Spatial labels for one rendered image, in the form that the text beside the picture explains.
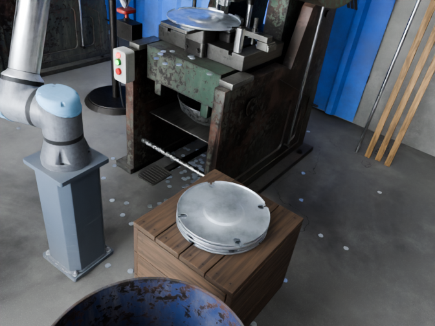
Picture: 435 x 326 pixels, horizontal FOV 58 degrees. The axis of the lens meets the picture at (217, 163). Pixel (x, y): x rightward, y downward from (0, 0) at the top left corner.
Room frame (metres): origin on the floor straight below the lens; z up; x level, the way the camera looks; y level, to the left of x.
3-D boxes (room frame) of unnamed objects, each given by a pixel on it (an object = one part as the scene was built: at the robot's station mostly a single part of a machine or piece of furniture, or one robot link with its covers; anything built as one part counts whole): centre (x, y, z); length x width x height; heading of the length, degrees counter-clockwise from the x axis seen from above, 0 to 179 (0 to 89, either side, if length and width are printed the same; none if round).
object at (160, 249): (0.92, -0.04, 0.18); 0.40 x 0.38 x 0.35; 146
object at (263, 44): (1.58, -0.08, 0.76); 0.17 x 0.06 x 0.10; 56
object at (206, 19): (1.57, 0.13, 0.78); 0.29 x 0.29 x 0.01
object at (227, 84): (1.64, -0.24, 0.45); 0.92 x 0.12 x 0.90; 146
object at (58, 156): (0.99, 0.48, 0.50); 0.15 x 0.15 x 0.10
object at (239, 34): (1.47, -0.02, 0.75); 0.03 x 0.03 x 0.10; 56
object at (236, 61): (1.67, 0.06, 0.68); 0.45 x 0.30 x 0.06; 56
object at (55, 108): (0.99, 0.48, 0.62); 0.13 x 0.12 x 0.14; 79
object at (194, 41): (1.53, 0.16, 0.72); 0.25 x 0.14 x 0.14; 146
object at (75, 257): (0.99, 0.48, 0.23); 0.19 x 0.19 x 0.45; 60
